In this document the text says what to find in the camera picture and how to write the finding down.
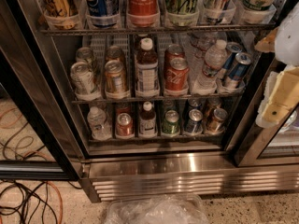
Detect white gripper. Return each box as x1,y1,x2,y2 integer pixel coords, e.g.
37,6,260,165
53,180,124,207
254,2,299,128

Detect red coke can top shelf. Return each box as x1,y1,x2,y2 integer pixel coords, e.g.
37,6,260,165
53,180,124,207
128,0,158,27

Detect blue can middle shelf front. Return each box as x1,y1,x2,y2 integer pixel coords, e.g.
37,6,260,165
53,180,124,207
224,52,252,89

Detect blue can shelf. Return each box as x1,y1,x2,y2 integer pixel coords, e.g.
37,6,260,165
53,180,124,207
187,98,202,110
217,42,243,79
184,109,203,133
224,52,252,89

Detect blue can middle shelf rear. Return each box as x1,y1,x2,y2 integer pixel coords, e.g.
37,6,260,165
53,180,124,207
217,42,243,79

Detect clear water bottle middle shelf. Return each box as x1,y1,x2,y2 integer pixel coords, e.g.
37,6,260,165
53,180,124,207
197,39,227,89

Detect clear water bottle shelf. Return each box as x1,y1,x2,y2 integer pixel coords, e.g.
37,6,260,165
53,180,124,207
87,106,111,140
197,39,227,89

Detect gold can bottom shelf front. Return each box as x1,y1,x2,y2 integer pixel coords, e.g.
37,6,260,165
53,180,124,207
206,108,228,134

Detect blue can bottom shelf rear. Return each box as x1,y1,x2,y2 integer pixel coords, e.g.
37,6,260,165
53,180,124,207
187,98,202,110

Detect blue red bull can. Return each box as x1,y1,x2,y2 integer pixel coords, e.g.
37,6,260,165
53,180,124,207
204,0,230,23

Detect blue can bottom shelf front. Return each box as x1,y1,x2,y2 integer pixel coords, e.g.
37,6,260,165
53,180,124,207
184,109,203,133

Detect red coke can middle front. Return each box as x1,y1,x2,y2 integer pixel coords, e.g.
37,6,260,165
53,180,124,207
165,57,189,91

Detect red coke can middle rear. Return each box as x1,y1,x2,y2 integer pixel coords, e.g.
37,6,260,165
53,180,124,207
164,44,185,63

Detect green can bottom shelf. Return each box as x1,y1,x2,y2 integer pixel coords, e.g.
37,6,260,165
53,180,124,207
162,110,179,135

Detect brown tea bottle middle shelf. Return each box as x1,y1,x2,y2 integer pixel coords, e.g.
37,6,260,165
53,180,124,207
135,38,159,97

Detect brown tea bottle shelf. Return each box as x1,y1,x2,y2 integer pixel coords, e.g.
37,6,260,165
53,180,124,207
139,102,156,136
135,38,159,97

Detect stainless steel glass-door fridge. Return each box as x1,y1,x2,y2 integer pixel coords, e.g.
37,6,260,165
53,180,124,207
0,0,299,202

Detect brown tea bottle bottom shelf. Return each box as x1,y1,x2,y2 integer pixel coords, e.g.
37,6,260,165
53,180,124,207
139,102,156,136

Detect orange can middle shelf front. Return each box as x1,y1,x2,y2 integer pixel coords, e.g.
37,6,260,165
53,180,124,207
105,60,127,93

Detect orange can shelf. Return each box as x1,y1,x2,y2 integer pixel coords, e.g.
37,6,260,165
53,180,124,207
105,60,127,93
105,46,125,63

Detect red can bottom shelf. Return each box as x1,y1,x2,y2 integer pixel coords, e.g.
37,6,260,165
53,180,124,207
116,113,134,137

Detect orange can middle shelf rear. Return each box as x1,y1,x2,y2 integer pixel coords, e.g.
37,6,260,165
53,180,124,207
105,46,125,63

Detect clear water bottle bottom shelf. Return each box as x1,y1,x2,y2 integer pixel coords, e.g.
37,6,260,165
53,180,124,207
87,106,111,140

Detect blue pepsi can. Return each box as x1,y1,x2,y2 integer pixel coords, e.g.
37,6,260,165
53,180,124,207
86,0,119,27

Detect silver can middle shelf rear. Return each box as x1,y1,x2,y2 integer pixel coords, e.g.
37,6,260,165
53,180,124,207
76,47,94,66

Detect silver can shelf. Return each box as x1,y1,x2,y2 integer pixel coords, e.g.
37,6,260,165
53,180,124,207
76,47,94,66
70,62,100,101

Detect silver can middle shelf front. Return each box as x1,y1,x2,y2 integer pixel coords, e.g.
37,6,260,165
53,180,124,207
70,62,100,101

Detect clear plastic bag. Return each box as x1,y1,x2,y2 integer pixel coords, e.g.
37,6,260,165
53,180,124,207
104,194,209,224

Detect black and orange floor cables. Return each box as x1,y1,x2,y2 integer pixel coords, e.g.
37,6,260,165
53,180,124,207
0,107,82,224

